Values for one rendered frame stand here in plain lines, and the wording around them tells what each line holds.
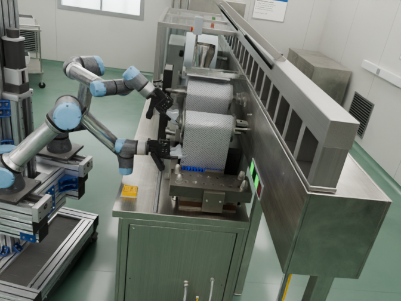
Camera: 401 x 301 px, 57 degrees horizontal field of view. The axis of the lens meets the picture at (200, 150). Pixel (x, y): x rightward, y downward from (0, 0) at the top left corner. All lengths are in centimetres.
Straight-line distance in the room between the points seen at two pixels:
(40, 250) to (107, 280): 48
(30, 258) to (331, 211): 196
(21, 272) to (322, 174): 195
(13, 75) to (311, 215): 162
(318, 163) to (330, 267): 37
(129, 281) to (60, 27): 619
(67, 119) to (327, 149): 115
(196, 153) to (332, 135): 100
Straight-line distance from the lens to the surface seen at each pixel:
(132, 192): 186
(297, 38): 764
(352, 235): 120
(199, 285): 206
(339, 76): 609
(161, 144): 182
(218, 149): 187
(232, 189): 179
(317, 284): 140
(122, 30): 741
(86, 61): 218
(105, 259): 285
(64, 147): 244
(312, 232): 114
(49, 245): 268
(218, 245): 189
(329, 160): 104
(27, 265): 257
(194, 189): 175
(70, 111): 173
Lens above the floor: 194
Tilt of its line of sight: 26 degrees down
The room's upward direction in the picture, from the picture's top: 9 degrees clockwise
